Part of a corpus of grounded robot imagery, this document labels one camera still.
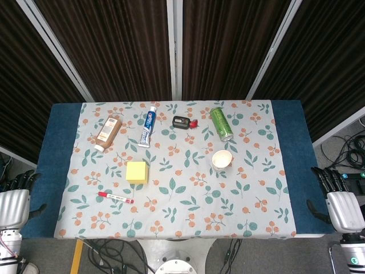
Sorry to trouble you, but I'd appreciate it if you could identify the floral printed tablecloth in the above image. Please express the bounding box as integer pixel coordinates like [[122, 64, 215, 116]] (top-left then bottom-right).
[[54, 99, 298, 239]]

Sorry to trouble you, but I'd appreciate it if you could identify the green drink can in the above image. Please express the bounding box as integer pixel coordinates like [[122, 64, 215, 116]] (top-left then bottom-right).
[[209, 107, 234, 142]]

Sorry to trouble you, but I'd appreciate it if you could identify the white paper cup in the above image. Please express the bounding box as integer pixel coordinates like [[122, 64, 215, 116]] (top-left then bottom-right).
[[211, 150, 233, 172]]

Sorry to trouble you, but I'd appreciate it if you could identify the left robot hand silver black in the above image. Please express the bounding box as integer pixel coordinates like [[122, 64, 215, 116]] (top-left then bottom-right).
[[0, 171, 48, 229]]

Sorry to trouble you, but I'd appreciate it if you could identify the black box with teal buttons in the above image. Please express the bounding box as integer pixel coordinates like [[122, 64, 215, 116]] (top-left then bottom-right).
[[341, 170, 365, 183]]

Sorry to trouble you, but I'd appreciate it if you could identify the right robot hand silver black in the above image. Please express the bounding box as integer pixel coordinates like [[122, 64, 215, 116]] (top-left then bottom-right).
[[306, 166, 365, 235]]

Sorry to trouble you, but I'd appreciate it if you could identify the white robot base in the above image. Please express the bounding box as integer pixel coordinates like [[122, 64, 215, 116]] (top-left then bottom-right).
[[136, 238, 218, 274]]

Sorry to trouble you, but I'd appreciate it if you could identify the black bottle with red cap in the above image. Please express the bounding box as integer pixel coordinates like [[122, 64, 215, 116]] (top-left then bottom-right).
[[172, 115, 199, 131]]

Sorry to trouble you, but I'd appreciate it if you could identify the brown bottle with white cap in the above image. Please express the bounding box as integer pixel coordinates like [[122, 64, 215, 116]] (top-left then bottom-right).
[[94, 116, 123, 152]]

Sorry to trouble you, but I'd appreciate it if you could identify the yellow floor strip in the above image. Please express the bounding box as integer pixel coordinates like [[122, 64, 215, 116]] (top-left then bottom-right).
[[70, 239, 85, 274]]

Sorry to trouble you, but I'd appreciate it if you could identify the red and white marker pen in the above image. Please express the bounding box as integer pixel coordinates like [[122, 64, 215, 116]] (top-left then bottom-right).
[[98, 191, 135, 205]]

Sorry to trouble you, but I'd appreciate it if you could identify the blue white toothpaste tube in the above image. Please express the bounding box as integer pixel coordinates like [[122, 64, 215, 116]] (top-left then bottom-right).
[[137, 106, 157, 148]]

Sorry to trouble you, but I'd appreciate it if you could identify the blue table cover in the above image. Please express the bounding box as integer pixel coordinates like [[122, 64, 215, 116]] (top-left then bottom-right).
[[20, 99, 336, 239]]

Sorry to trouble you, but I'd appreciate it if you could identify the black floor cable bundle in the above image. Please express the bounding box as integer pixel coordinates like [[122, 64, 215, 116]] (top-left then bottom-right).
[[321, 133, 365, 172], [220, 239, 244, 274], [83, 239, 152, 274]]

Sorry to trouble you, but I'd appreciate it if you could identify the dark pleated partition panel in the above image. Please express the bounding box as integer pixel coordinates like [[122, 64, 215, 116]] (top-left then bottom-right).
[[17, 0, 176, 103], [0, 0, 95, 169], [173, 0, 303, 101], [246, 0, 365, 148]]

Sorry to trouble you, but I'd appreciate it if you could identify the yellow foam cube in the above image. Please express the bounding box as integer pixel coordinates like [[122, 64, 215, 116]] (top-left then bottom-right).
[[125, 161, 149, 185]]

